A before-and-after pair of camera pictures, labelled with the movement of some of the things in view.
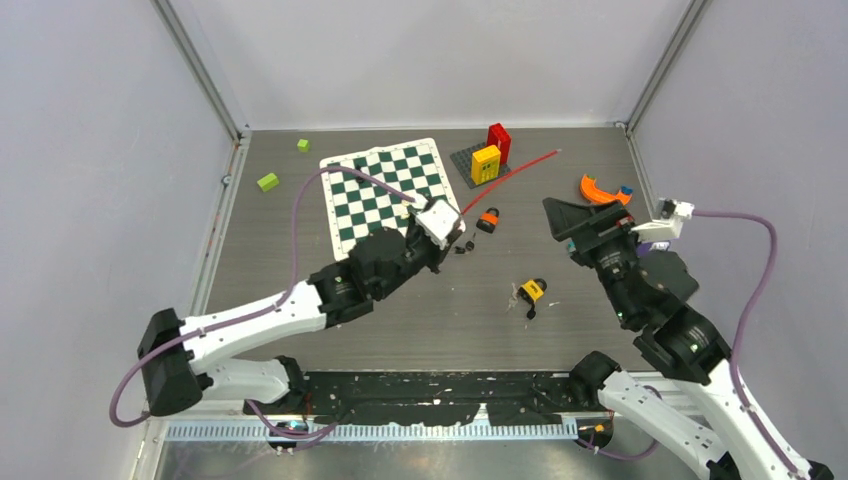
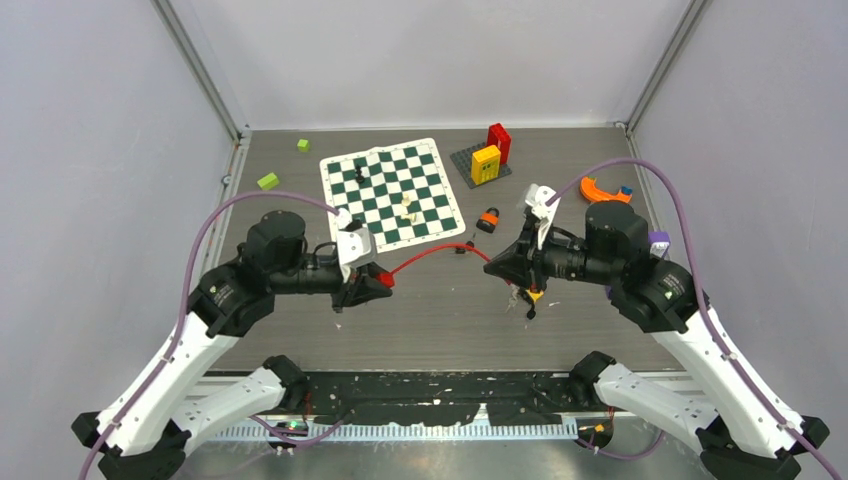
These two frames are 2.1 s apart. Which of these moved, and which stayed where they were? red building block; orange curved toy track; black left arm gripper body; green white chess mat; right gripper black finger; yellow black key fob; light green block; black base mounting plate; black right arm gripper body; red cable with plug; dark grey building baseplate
Moved: right gripper black finger; black right arm gripper body; red cable with plug; black left arm gripper body
Stayed: green white chess mat; light green block; orange curved toy track; yellow black key fob; dark grey building baseplate; black base mounting plate; red building block
